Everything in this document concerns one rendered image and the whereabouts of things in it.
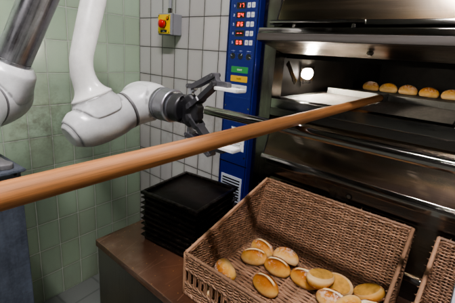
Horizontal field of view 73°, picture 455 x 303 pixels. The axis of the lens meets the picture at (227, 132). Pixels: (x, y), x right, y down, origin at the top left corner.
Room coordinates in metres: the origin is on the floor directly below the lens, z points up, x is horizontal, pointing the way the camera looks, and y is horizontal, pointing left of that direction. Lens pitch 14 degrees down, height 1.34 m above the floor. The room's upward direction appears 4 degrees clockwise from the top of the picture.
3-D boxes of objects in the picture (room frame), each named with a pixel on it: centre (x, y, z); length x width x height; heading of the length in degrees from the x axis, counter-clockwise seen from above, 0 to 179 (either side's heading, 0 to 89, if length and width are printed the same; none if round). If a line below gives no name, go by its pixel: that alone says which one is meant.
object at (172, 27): (1.61, 0.32, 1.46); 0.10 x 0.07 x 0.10; 51
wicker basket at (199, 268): (0.86, -0.25, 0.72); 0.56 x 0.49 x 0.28; 52
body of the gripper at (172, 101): (0.78, 0.10, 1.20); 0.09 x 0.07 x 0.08; 51
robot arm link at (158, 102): (0.83, 0.16, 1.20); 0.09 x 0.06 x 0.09; 141
